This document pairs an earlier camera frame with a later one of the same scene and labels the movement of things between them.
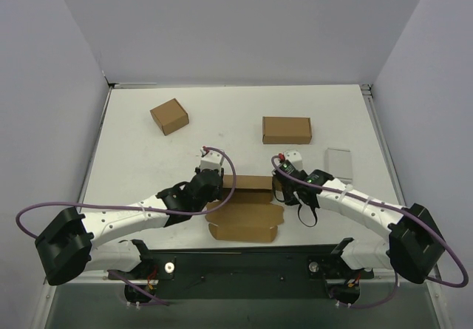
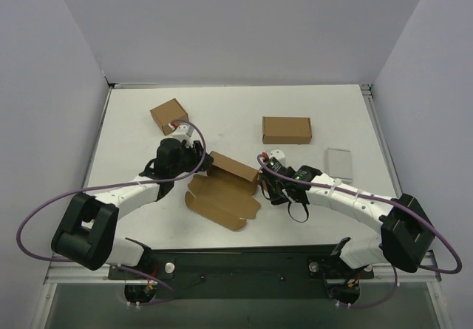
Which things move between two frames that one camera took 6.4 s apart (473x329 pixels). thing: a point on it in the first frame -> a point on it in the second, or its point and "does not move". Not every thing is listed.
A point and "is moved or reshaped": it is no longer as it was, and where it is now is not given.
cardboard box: x=249 y=216 is moved or reshaped
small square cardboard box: x=171 y=116 does not move
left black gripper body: x=215 y=178 -> x=199 y=151
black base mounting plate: x=244 y=273 does not move
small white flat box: x=338 y=162 does not move
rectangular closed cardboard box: x=286 y=129 does not move
